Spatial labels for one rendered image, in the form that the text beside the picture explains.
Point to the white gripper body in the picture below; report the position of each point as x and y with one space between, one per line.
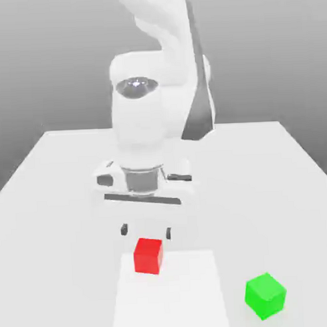
143 209

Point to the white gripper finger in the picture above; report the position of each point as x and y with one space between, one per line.
168 233
124 229

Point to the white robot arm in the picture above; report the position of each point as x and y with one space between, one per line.
136 121

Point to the small red cube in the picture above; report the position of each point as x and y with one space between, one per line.
147 256

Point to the small green cube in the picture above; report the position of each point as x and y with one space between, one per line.
265 296

